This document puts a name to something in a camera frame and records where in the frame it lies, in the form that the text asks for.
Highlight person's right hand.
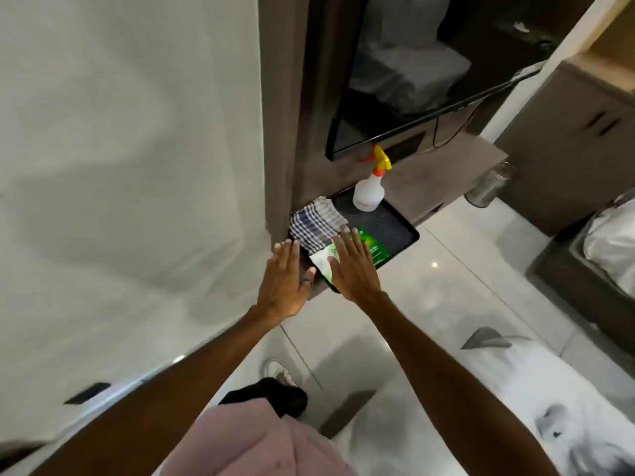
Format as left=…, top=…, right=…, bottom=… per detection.
left=327, top=228, right=383, bottom=306

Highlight person's left hand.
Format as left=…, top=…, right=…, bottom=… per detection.
left=255, top=240, right=318, bottom=323

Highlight person's left forearm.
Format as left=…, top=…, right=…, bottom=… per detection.
left=29, top=303, right=291, bottom=476

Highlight person's right forearm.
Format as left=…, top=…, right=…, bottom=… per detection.
left=356, top=291, right=562, bottom=476

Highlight green white wipes packet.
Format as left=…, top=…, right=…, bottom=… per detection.
left=310, top=225, right=396, bottom=286

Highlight black rectangular tray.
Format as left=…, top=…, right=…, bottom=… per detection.
left=290, top=185, right=420, bottom=294

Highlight checked blue white cloth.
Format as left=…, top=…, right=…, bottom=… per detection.
left=289, top=196, right=351, bottom=255

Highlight white spray bottle yellow trigger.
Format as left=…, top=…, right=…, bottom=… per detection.
left=352, top=145, right=393, bottom=213

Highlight white shoe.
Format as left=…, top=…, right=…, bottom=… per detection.
left=263, top=359, right=299, bottom=388

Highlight black socket panel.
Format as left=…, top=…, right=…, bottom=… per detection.
left=386, top=133, right=426, bottom=160

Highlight brown wooden television unit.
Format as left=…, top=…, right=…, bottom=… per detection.
left=257, top=0, right=510, bottom=301

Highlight black trousers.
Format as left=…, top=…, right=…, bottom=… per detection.
left=218, top=377, right=309, bottom=420

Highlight shiny metal waste bin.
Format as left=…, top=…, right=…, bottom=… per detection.
left=465, top=161, right=517, bottom=209

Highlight pink shirt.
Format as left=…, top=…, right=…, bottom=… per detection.
left=158, top=398, right=359, bottom=476

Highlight black flat screen television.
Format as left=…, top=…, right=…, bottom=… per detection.
left=325, top=0, right=601, bottom=162

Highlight dark laundry basket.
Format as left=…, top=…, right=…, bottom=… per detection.
left=527, top=187, right=635, bottom=343

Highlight brown cabinet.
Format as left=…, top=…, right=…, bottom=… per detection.
left=493, top=58, right=635, bottom=239

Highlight white bag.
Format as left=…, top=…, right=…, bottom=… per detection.
left=582, top=197, right=635, bottom=289

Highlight black cable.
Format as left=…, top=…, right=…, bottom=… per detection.
left=431, top=100, right=478, bottom=150

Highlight black wall socket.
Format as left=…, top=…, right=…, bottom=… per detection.
left=63, top=382, right=111, bottom=406

